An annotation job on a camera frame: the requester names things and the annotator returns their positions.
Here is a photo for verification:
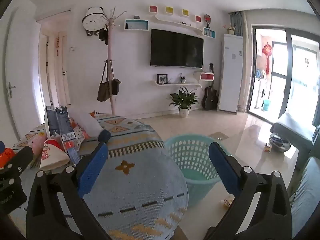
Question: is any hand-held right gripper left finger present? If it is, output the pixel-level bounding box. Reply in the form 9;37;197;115
26;141;113;240

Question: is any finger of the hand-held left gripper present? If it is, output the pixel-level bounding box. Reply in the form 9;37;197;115
0;146;34;180

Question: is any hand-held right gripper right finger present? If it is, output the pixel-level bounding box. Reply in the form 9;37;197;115
205;142;292;240

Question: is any orange paper cup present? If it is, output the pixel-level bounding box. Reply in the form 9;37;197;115
0;148;17;170

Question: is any teal plastic basket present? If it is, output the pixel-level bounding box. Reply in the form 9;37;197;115
164;134;237;208

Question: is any black shoulder bag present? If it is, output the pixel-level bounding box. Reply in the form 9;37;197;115
110;60;122;96

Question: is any pink packet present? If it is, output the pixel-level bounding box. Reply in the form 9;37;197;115
29;133;48;156

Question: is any small packet on floor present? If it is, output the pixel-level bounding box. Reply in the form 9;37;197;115
220;196;236;208

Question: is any red and white paper cup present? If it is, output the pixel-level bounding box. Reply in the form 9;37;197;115
39;139;70;170

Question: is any white dotted paper bag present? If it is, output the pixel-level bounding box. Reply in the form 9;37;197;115
70;119;91;151

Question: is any white bottle dark cap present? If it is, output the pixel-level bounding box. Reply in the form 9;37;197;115
75;111;112;143

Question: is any patterned blue tablecloth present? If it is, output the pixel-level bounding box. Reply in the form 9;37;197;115
10;112;189;240

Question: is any grey-blue carton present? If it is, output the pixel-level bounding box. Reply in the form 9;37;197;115
55;106;81;167
44;106;62;139

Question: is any metal basin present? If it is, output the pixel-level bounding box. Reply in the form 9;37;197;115
269;134;292;153

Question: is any black guitar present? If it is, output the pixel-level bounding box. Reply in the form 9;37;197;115
202;63;218;111

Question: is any potted green plant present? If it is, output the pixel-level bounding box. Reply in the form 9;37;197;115
169;87;199;119

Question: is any brown handbag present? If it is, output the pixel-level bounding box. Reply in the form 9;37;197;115
97;60;113;102

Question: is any white washing machine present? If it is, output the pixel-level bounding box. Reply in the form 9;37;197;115
254;78;269;109

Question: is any blue-grey sofa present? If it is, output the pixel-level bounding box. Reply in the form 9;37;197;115
291;157;320;240

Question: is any white cabinet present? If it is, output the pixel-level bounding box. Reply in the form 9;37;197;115
217;33;244;113

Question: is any white wavy low shelf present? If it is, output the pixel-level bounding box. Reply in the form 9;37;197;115
149;78;203;91

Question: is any white inner door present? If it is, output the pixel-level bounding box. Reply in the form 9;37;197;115
53;31;72;106

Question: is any sliding glass door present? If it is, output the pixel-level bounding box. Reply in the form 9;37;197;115
247;24;320;128

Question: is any pink coat rack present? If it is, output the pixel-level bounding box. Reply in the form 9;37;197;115
99;6;128;116

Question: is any red knot ornament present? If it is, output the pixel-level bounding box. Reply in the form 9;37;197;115
262;42;274;76

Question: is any black flat television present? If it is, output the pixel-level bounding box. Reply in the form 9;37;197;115
150;28;204;69

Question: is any black hat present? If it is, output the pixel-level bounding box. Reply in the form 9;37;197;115
98;27;109;46

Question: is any grey-green curtain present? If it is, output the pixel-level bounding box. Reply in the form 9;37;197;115
229;11;244;37

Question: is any white wavy high shelf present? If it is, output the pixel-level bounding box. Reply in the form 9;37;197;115
153;13;204;34

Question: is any white door with handle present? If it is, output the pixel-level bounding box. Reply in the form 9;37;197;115
5;4;38;141

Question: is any red and white wall box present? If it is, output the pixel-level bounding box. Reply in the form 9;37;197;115
200;72;216;82

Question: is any small blue-edged wall box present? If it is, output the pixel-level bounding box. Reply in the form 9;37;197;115
203;27;216;39

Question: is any panda wall clock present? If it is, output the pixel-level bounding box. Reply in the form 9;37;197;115
82;7;108;37

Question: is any large blue-edged wall box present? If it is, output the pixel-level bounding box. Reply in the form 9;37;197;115
123;18;151;32

